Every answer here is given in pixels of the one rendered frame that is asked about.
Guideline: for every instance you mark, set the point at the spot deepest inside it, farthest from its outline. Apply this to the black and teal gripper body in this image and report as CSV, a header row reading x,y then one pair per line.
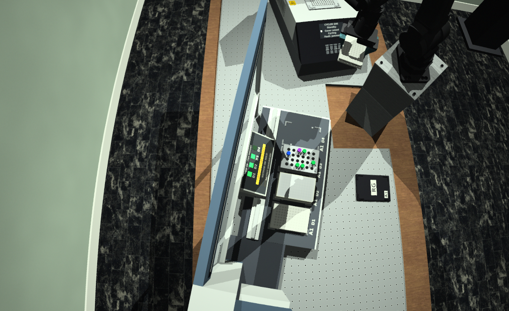
x,y
362,32

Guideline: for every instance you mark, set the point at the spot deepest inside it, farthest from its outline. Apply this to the black rectangular pad with rg label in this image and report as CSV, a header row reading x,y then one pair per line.
x,y
372,187

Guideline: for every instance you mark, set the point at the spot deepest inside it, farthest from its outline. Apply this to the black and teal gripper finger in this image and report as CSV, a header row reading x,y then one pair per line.
x,y
342,39
368,51

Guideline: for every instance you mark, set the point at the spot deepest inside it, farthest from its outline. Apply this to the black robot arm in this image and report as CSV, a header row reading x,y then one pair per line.
x,y
419,43

